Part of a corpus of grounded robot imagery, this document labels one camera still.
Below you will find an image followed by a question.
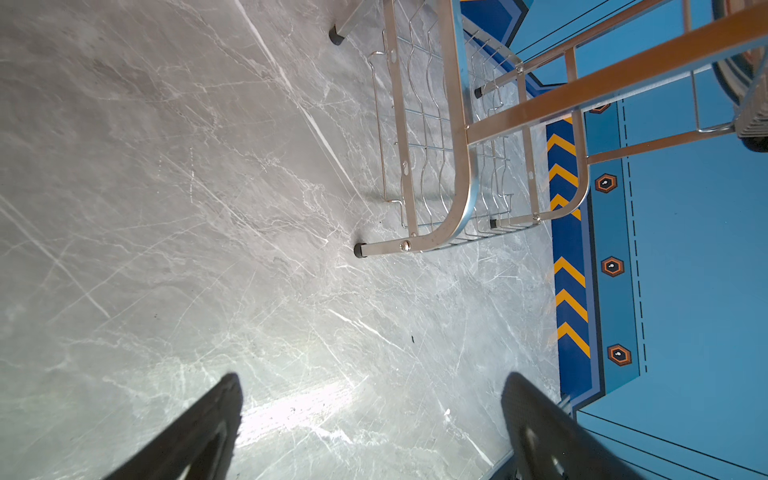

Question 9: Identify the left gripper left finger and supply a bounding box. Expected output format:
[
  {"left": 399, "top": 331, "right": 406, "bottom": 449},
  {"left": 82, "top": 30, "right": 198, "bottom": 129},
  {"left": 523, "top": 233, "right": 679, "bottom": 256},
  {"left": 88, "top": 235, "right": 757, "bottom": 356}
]
[{"left": 107, "top": 372, "right": 243, "bottom": 479}]

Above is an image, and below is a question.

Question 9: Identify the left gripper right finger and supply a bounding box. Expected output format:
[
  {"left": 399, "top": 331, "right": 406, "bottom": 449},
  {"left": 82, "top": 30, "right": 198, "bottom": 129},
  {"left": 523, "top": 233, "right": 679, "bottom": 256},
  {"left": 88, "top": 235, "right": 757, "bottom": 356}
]
[{"left": 502, "top": 372, "right": 640, "bottom": 479}]

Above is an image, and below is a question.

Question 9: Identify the chrome two-tier dish rack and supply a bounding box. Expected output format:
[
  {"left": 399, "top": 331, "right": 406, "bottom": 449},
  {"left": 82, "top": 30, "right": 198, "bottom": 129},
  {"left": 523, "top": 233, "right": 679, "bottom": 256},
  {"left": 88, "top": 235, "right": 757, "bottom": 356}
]
[{"left": 354, "top": 1, "right": 767, "bottom": 258}]

